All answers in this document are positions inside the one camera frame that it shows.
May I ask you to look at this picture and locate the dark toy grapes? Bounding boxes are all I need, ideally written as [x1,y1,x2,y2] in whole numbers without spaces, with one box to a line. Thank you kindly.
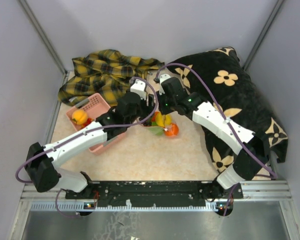
[143,118,153,127]

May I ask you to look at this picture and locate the yellow toy fruit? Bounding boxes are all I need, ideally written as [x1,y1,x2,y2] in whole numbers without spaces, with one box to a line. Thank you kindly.
[155,112,173,128]

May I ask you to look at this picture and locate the clear orange-zipper zip bag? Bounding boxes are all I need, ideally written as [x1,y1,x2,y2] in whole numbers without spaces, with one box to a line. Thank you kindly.
[141,111,179,138]

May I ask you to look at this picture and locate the pink plastic basket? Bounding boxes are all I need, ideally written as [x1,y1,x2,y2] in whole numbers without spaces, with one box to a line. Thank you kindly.
[65,93,126,155]

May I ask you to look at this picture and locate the green toy fruit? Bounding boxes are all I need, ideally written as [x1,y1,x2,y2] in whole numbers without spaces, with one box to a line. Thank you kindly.
[149,121,165,136]

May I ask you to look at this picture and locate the red toy cherry bunch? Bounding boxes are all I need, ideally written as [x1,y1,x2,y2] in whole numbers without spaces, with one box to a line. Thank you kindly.
[80,117,94,129]

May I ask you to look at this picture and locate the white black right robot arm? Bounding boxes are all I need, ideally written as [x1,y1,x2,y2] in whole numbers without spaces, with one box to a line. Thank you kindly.
[155,74,270,198]

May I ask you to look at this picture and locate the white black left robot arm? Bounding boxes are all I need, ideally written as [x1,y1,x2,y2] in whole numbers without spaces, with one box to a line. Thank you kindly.
[25,92,155,199]

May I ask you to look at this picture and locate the yellow plaid shirt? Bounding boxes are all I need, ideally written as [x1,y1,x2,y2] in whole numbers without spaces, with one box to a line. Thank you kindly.
[58,49,165,107]

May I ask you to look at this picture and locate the black floral pillow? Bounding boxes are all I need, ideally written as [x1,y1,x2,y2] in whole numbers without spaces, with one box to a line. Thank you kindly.
[168,46,288,163]

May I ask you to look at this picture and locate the yellow-orange toy peach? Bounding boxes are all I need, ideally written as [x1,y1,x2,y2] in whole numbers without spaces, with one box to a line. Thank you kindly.
[71,109,89,125]

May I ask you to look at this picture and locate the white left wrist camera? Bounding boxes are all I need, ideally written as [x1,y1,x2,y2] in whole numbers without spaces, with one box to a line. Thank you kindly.
[130,79,147,100]

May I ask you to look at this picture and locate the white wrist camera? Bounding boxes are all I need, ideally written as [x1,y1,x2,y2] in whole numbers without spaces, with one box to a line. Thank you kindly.
[130,79,147,100]
[153,73,171,95]

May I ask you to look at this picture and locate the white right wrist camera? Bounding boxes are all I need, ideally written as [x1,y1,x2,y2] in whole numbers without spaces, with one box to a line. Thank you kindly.
[153,73,171,95]

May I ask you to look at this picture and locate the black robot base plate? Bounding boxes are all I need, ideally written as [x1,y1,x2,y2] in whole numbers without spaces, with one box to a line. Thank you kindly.
[65,180,231,208]

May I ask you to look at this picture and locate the white slotted cable duct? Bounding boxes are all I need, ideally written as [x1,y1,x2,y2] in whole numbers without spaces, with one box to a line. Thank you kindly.
[29,201,231,213]

